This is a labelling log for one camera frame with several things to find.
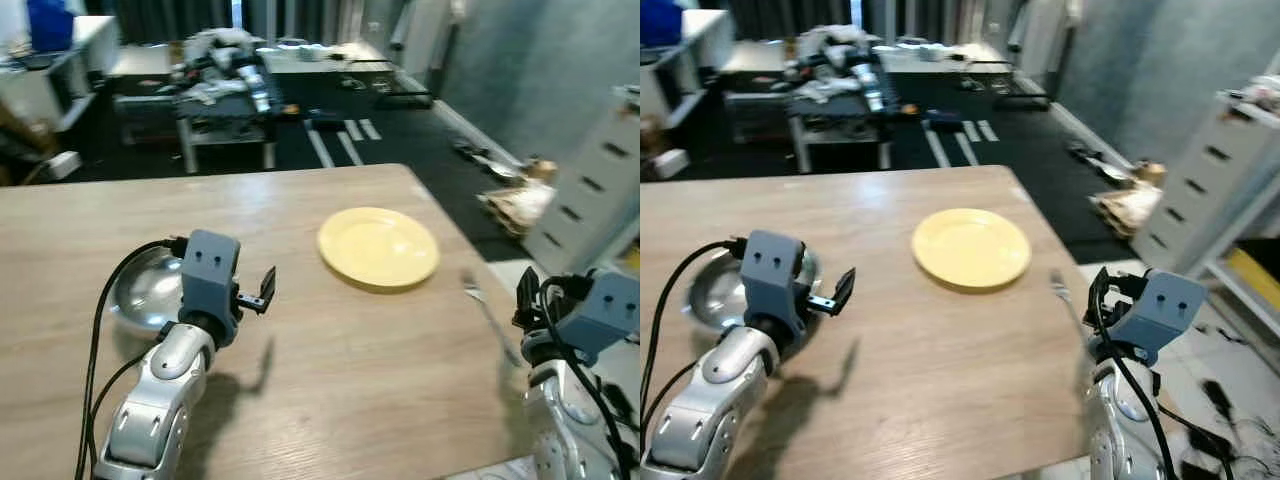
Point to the dark storage crate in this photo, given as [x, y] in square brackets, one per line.
[757, 118]
[148, 120]

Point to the white drawer cabinet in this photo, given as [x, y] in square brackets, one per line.
[590, 180]
[1210, 170]

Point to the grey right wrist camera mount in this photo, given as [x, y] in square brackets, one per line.
[1165, 310]
[610, 310]

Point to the cluttered grey work table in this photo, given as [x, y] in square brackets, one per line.
[840, 105]
[225, 105]

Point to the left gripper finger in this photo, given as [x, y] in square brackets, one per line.
[845, 285]
[268, 285]

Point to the brown paper bag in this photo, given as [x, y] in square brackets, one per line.
[520, 205]
[1130, 205]

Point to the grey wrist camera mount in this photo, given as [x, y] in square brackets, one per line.
[772, 275]
[1165, 310]
[210, 275]
[610, 310]

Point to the steel fork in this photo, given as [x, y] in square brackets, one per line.
[1065, 295]
[490, 315]

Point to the white desk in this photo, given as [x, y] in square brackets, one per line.
[85, 60]
[700, 55]

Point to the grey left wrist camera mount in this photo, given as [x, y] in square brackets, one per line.
[210, 275]
[772, 275]

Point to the steel bowl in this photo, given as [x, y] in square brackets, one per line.
[715, 295]
[145, 290]

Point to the blue container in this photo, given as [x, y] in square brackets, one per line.
[660, 20]
[50, 25]

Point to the small white box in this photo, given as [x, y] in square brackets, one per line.
[63, 165]
[670, 163]

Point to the yellow plate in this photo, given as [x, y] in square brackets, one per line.
[970, 248]
[378, 248]

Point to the low white table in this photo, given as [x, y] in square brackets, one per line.
[950, 60]
[330, 62]

